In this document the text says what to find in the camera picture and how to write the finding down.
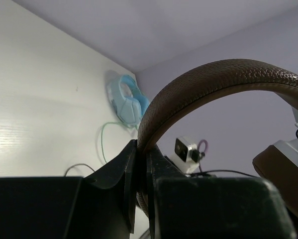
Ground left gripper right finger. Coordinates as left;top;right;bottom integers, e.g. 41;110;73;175
146;147;297;239

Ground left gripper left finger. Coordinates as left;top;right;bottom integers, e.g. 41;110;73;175
0;140;137;239

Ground brown silver headphones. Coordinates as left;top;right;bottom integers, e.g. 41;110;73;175
137;59;298;217

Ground light blue headphones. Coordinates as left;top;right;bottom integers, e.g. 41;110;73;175
106;75;150;127

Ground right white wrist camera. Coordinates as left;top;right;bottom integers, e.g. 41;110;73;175
169;136;208;174

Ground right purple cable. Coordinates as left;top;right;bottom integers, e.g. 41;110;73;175
197;140;209;155

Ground green headphone cable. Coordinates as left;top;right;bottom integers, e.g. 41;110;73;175
100;121;139;165

